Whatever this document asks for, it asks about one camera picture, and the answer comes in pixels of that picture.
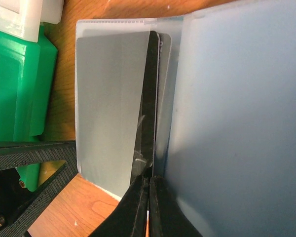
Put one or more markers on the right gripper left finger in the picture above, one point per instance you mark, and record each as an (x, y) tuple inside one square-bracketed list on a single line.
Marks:
[(129, 219)]

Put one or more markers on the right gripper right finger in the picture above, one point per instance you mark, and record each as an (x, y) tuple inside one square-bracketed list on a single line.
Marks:
[(165, 216)]

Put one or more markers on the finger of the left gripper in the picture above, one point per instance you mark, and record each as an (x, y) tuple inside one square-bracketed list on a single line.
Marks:
[(19, 207)]

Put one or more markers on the teal card holder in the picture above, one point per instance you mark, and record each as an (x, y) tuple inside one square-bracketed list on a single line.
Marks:
[(224, 135)]

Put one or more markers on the white bin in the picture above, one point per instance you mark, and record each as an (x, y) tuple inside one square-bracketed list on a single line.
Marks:
[(22, 18)]

